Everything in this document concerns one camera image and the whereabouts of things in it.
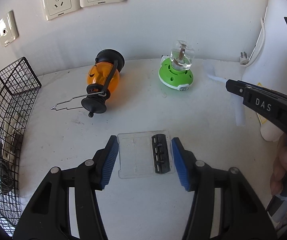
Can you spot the clear case with black part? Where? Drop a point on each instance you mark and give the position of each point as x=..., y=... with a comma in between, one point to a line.
x=145, y=154

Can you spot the black bundle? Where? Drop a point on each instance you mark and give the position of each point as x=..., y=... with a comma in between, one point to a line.
x=6, y=178

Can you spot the orange pumpkin lantern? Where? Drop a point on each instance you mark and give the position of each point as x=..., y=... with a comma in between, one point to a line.
x=102, y=79

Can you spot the black wire basket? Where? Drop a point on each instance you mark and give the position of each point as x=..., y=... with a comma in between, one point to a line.
x=19, y=87

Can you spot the white power plug with cord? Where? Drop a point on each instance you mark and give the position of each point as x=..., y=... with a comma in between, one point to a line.
x=246, y=60

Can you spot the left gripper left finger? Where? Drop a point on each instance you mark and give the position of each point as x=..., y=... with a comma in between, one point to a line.
x=46, y=215

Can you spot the white coax wall plate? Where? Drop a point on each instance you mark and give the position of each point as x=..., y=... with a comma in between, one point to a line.
x=8, y=29

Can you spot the white appliance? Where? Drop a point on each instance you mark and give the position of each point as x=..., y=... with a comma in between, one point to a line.
x=269, y=70

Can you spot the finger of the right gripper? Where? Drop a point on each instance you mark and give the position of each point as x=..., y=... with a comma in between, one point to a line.
x=237, y=87

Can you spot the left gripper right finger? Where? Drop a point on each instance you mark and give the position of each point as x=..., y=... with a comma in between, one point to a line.
x=242, y=215

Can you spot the green round plug device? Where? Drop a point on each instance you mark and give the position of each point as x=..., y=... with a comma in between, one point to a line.
x=175, y=79

